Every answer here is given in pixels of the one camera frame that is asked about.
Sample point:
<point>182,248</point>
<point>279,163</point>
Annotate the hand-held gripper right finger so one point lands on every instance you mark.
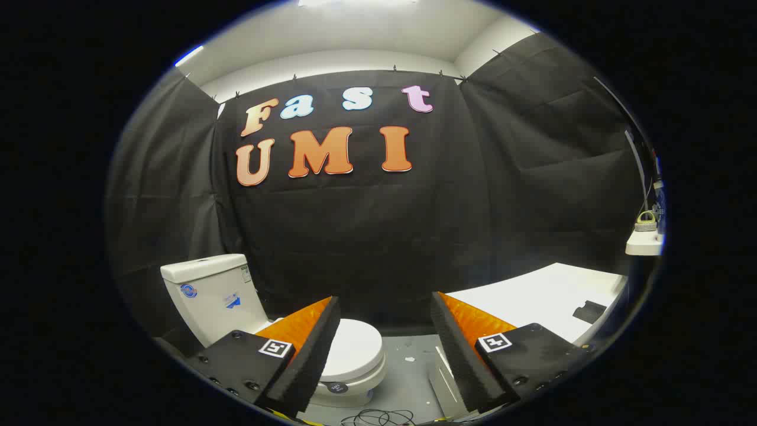
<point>455,355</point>

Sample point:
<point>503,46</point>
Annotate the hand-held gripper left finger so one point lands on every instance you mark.
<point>316,355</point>

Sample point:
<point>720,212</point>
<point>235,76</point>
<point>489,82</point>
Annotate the white toilet lid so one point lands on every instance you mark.
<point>355,346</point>

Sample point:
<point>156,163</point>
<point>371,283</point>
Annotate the white ceramic toilet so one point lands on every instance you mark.
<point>210,296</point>

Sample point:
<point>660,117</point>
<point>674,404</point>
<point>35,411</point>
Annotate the white cabinet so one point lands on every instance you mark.
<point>544,296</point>

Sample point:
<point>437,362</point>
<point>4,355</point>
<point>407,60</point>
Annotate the black backdrop cloth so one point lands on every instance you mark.
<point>366,236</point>

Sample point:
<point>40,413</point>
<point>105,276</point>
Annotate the flat black pad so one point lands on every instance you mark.
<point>589,312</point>

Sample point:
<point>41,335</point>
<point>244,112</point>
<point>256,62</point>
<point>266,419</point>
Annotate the small ceiling light strip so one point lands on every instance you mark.
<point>189,55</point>

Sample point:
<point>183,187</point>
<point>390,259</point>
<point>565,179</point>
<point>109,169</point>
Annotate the small white wall shelf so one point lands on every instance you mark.
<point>641,244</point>

